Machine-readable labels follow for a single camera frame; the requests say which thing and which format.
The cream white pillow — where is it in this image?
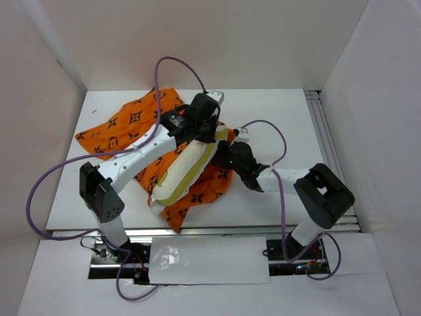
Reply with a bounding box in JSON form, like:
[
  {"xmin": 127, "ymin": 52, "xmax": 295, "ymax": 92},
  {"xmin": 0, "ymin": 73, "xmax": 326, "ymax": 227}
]
[{"xmin": 149, "ymin": 123, "xmax": 228, "ymax": 215}]

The orange patterned pillowcase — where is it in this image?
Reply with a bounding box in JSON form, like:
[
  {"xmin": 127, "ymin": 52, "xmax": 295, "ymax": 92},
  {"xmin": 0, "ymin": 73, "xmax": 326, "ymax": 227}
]
[{"xmin": 74, "ymin": 90, "xmax": 233, "ymax": 233}]

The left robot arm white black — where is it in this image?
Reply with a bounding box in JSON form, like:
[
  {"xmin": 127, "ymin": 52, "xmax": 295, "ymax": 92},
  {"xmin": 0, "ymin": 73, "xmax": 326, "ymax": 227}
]
[{"xmin": 80, "ymin": 104, "xmax": 221, "ymax": 263}]

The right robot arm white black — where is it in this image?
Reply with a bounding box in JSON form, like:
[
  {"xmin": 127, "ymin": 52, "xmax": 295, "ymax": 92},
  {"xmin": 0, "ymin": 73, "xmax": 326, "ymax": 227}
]
[{"xmin": 212, "ymin": 141, "xmax": 355, "ymax": 259}]

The white cover plate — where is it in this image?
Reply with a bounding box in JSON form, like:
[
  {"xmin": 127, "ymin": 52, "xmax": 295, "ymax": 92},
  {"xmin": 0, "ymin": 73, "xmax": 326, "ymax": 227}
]
[{"xmin": 148, "ymin": 236, "xmax": 270, "ymax": 285}]

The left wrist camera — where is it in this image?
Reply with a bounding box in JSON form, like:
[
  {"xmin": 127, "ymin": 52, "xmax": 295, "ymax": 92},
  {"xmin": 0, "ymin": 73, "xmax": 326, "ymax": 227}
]
[{"xmin": 187, "ymin": 90, "xmax": 224, "ymax": 119}]

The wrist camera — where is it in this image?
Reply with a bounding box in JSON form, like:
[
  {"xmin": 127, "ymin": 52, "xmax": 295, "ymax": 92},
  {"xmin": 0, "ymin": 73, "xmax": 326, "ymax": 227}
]
[
  {"xmin": 187, "ymin": 90, "xmax": 224, "ymax": 119},
  {"xmin": 234, "ymin": 128, "xmax": 251, "ymax": 143}
]

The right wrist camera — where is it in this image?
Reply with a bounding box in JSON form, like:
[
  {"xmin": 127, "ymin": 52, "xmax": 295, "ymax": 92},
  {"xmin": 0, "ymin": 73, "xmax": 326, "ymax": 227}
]
[{"xmin": 234, "ymin": 128, "xmax": 251, "ymax": 143}]

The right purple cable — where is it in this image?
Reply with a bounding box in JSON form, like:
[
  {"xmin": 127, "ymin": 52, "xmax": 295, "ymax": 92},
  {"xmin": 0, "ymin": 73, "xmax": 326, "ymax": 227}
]
[{"xmin": 235, "ymin": 120, "xmax": 342, "ymax": 280}]

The purple cable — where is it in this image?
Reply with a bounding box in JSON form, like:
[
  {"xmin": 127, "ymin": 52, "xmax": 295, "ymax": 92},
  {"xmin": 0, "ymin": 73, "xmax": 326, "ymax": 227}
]
[
  {"xmin": 235, "ymin": 120, "xmax": 342, "ymax": 280},
  {"xmin": 25, "ymin": 57, "xmax": 210, "ymax": 302}
]

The aluminium side rail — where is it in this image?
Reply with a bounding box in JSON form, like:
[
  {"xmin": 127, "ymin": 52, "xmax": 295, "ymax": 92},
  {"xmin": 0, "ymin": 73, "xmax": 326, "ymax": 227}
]
[{"xmin": 304, "ymin": 90, "xmax": 359, "ymax": 224}]

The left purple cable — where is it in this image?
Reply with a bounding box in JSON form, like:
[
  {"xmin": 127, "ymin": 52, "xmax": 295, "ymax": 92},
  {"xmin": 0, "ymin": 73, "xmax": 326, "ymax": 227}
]
[{"xmin": 25, "ymin": 57, "xmax": 210, "ymax": 302}]

